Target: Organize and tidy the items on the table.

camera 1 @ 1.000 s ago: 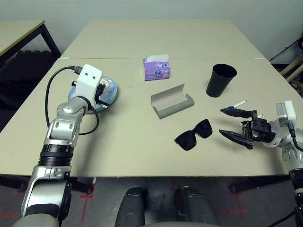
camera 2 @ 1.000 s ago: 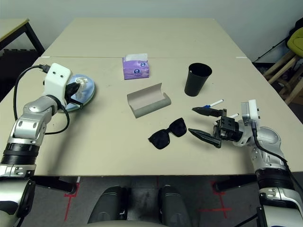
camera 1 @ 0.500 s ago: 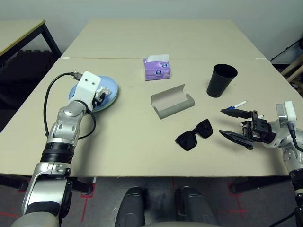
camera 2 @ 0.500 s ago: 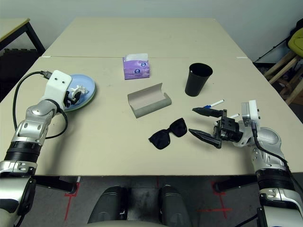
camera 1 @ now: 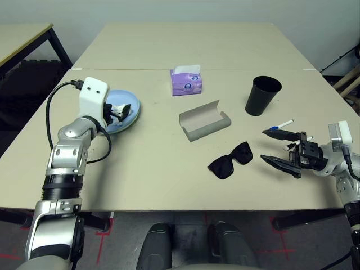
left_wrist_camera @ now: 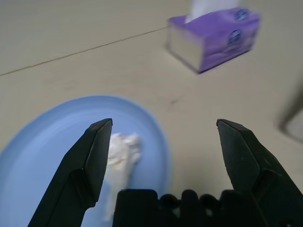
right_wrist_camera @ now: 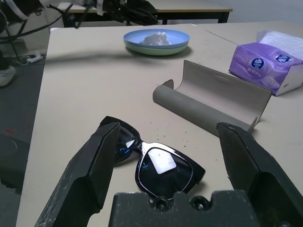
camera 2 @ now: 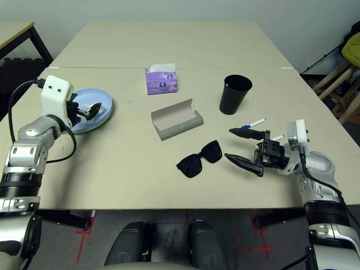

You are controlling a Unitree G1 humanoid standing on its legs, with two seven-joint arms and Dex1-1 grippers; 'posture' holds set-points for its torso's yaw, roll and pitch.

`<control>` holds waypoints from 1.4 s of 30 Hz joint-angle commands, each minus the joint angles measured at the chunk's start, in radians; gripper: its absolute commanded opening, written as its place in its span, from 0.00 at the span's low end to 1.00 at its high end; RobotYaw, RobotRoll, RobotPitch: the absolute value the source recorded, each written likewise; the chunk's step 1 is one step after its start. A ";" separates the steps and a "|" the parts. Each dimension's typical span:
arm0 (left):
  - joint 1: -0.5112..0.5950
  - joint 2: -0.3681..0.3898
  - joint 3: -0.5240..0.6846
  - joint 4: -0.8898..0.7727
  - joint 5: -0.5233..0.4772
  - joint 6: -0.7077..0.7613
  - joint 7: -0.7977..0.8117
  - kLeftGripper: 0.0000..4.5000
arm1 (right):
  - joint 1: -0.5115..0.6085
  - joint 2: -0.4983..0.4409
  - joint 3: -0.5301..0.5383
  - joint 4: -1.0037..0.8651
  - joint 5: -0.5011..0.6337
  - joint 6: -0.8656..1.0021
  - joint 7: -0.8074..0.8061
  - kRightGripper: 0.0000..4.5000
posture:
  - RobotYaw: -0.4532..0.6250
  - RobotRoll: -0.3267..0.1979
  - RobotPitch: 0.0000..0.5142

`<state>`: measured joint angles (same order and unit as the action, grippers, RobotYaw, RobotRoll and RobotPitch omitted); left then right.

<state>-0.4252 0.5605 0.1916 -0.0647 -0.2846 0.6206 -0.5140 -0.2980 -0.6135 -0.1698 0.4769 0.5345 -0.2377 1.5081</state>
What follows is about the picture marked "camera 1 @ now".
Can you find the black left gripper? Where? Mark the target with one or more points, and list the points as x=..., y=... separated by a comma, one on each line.
x=108, y=114

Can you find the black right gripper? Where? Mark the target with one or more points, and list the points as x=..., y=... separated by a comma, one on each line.
x=309, y=154

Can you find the white tissue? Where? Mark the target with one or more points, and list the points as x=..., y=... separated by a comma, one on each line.
x=117, y=107

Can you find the blue plate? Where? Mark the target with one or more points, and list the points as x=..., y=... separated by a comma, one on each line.
x=126, y=97

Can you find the black sunglasses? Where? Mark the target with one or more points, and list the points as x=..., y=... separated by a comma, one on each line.
x=222, y=168

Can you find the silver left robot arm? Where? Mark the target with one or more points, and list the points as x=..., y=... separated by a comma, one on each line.
x=67, y=152

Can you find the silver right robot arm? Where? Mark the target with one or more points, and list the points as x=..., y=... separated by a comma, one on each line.
x=346, y=185

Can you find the white marker blue cap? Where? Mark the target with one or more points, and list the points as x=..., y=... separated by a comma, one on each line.
x=287, y=123

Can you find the black plastic cup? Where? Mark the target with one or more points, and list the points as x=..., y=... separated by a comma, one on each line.
x=258, y=102

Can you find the purple tissue pack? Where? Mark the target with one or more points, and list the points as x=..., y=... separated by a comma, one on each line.
x=185, y=84

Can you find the black table foot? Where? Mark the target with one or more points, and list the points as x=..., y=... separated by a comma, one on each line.
x=95, y=222
x=284, y=223

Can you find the grey open glasses case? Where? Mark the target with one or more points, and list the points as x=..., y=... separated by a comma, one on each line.
x=201, y=118

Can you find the black tripod rod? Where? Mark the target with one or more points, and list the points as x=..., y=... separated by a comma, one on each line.
x=340, y=59

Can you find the grey right robot leg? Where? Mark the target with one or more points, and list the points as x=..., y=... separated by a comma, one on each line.
x=227, y=244

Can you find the grey robot leg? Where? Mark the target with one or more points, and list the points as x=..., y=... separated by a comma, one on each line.
x=154, y=247
x=227, y=244

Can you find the beige side table black legs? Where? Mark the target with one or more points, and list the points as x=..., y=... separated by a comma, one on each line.
x=17, y=36

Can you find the grey left robot leg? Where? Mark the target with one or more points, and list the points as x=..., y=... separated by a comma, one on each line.
x=154, y=247

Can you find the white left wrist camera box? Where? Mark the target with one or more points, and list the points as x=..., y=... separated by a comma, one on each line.
x=91, y=98

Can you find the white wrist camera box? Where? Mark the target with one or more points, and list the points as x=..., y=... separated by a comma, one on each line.
x=341, y=132
x=91, y=98

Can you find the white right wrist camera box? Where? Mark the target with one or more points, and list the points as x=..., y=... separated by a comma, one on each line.
x=341, y=132

